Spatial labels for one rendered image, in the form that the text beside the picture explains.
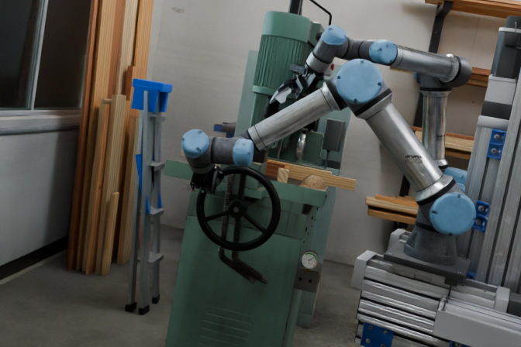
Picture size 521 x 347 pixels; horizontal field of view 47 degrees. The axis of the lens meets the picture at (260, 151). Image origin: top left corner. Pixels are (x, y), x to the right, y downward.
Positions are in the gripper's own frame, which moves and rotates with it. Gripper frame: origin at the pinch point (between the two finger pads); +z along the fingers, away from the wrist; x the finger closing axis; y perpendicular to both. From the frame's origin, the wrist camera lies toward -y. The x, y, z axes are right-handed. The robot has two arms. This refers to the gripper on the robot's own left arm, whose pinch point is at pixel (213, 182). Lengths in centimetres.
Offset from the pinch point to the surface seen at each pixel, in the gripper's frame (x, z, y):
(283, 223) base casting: 22.2, 27.1, -0.1
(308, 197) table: 29.6, 21.6, -9.6
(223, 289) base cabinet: 4.9, 41.3, 25.0
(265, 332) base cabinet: 23, 47, 36
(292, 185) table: 23.0, 20.0, -12.4
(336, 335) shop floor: 50, 153, 14
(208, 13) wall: -91, 191, -206
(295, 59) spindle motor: 14, 7, -56
